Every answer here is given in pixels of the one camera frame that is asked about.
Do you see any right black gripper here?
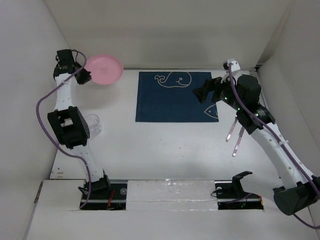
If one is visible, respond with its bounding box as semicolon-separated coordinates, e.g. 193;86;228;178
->
192;71;245;111

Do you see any pink plastic plate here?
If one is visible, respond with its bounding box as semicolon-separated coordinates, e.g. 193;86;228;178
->
85;54;124;85

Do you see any clear plastic cup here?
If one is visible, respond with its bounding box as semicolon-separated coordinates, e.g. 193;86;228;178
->
84;114;102;139

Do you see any silver knife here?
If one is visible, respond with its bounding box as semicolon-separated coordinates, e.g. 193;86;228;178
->
232;127;245;157

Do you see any dark blue cloth placemat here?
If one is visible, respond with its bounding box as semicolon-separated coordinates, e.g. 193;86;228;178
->
135;71;219;123

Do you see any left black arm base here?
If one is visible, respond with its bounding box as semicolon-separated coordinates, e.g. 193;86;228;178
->
80;180;128;211

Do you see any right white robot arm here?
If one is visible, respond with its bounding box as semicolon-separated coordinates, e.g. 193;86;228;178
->
192;75;320;216

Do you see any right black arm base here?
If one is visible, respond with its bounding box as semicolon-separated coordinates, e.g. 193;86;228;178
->
210;171;264;210

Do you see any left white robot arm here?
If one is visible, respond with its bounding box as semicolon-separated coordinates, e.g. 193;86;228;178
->
47;49;112;199

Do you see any silver fork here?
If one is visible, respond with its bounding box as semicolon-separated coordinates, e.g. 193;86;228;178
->
225;118;238;142

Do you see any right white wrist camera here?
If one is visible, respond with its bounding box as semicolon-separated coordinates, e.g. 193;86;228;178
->
222;59;241;74

